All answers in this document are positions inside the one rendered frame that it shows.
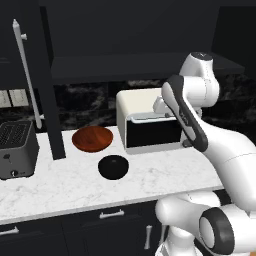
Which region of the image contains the long white cabinet door handle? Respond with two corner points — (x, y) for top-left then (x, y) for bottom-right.
(12, 18), (46, 131)

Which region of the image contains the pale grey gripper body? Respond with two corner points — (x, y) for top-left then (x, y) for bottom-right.
(152, 95), (178, 118)

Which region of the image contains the black base cabinet door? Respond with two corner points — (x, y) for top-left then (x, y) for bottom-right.
(63, 221), (160, 256)

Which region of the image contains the black open wall cabinet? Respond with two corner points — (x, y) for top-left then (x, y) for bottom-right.
(39, 0), (247, 82)

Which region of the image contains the small black bowl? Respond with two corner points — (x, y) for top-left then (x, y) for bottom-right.
(97, 154), (130, 181)

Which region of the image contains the white wall outlet plate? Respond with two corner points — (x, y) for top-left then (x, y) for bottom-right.
(8, 88), (30, 108)
(0, 89), (13, 109)

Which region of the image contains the black open cabinet door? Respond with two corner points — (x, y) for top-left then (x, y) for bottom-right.
(19, 0), (67, 161)

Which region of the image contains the brown wooden bowl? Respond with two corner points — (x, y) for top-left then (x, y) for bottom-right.
(71, 125), (115, 154)

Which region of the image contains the white base cabinet door handle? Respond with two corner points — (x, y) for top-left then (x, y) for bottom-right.
(143, 224), (154, 251)

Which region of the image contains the black closed wall cabinet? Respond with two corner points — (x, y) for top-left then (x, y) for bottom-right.
(0, 0), (24, 91)
(211, 0), (256, 78)

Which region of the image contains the black drawer front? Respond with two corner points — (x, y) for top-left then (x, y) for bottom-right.
(0, 217), (65, 256)
(60, 201), (159, 235)

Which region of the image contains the white drawer handle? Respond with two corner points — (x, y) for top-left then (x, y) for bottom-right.
(0, 226), (20, 237)
(98, 208), (126, 220)

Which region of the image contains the dark grey toaster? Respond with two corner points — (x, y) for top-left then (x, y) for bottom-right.
(0, 120), (41, 181)

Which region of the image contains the white toaster oven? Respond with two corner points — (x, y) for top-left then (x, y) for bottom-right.
(115, 87), (188, 155)

